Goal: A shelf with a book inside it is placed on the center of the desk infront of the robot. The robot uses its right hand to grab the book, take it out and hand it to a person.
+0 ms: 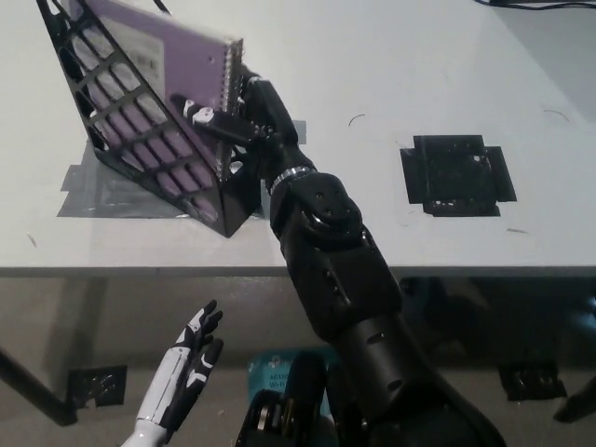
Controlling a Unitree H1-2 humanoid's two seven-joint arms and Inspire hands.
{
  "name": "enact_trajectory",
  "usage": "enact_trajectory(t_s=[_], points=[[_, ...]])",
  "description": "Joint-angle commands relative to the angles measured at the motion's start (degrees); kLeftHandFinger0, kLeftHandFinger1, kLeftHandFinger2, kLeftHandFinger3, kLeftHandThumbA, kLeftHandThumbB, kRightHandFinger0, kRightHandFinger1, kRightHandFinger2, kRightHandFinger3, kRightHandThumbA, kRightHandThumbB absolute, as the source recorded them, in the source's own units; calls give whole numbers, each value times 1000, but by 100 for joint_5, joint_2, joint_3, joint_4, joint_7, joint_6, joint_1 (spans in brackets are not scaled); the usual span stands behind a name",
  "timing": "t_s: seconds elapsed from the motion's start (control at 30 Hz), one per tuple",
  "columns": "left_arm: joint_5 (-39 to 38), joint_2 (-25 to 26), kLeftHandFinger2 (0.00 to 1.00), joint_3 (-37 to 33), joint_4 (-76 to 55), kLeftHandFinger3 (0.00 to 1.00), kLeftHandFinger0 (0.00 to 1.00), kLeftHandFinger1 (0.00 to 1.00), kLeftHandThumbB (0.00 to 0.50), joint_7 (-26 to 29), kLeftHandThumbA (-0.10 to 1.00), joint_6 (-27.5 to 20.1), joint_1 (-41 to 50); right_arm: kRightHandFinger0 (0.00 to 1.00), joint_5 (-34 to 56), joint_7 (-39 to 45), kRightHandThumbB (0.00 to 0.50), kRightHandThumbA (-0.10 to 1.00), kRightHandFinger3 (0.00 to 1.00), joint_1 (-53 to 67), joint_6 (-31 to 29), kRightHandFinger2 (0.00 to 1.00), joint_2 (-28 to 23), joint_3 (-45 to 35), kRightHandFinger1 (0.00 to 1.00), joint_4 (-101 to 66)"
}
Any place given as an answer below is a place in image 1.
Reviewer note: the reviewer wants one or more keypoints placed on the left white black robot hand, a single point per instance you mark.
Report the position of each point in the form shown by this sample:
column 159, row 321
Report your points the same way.
column 186, row 368

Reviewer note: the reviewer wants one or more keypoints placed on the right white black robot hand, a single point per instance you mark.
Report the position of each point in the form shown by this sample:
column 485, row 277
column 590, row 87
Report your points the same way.
column 274, row 125

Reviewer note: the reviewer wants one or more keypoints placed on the purple spiral notebook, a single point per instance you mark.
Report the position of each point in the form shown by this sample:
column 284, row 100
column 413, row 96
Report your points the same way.
column 186, row 70

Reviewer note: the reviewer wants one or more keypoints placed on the black mesh file shelf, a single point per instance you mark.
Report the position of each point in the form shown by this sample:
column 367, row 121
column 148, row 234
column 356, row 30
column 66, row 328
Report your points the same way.
column 237, row 209

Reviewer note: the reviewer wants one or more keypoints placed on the teal label box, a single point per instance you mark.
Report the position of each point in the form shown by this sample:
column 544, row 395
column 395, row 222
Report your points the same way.
column 270, row 372

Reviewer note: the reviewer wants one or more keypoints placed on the black floor tape patch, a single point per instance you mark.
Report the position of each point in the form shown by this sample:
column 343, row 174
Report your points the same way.
column 535, row 384
column 98, row 386

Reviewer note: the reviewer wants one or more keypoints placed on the black table leg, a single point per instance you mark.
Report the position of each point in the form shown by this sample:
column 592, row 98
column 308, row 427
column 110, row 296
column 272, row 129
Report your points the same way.
column 37, row 391
column 579, row 405

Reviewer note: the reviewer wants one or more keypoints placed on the large square black tape patch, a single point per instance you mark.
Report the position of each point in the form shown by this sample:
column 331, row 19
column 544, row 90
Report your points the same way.
column 456, row 174

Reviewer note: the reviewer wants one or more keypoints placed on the grey tape patch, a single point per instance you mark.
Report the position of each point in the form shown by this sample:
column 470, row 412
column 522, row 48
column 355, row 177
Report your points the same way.
column 79, row 186

